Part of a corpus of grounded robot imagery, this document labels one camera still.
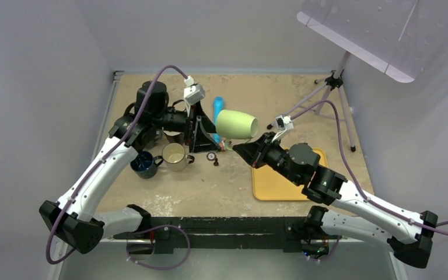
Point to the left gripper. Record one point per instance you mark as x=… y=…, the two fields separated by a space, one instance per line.
x=200 y=140

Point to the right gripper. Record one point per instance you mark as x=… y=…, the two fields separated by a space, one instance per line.
x=254 y=153

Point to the light green ceramic mug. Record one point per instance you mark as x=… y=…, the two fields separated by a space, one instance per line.
x=235 y=125

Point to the black ceramic mug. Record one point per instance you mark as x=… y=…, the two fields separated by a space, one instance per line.
x=174 y=137

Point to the cream white ceramic mug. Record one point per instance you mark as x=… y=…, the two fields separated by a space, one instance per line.
x=176 y=157

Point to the dark blue ceramic mug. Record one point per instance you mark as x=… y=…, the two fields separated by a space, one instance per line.
x=145 y=165

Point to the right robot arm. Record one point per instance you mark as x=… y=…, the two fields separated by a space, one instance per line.
x=344 y=209

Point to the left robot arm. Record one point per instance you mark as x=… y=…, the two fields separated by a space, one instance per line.
x=72 y=218

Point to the blue toy microphone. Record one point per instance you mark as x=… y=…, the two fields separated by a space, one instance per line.
x=218 y=105

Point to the yellow plastic tray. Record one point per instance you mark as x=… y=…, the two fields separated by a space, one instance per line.
x=268 y=185

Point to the translucent perforated panel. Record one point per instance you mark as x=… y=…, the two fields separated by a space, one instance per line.
x=398 y=38

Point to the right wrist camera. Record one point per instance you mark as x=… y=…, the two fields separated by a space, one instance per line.
x=284 y=126

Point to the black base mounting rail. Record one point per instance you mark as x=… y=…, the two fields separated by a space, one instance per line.
x=290 y=234

